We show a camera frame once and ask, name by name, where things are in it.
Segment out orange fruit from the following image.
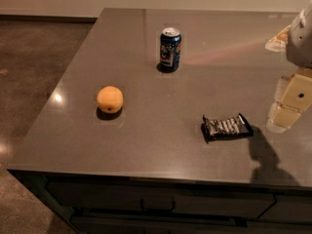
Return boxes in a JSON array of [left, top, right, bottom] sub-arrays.
[[97, 86, 124, 114]]

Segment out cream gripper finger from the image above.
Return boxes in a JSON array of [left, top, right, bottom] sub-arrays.
[[266, 102, 301, 134], [274, 71, 312, 112]]

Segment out black rxbar chocolate wrapper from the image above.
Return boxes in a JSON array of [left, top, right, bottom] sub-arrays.
[[201, 114, 254, 143]]

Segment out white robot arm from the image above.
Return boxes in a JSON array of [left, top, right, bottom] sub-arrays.
[[265, 1, 312, 133]]

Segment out dark drawer handle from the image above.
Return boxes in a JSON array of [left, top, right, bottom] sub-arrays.
[[140, 198, 176, 213]]

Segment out blue soda can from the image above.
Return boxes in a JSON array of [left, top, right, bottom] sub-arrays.
[[160, 27, 181, 72]]

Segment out dark cabinet drawer front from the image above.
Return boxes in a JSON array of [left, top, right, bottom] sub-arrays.
[[47, 181, 274, 217]]

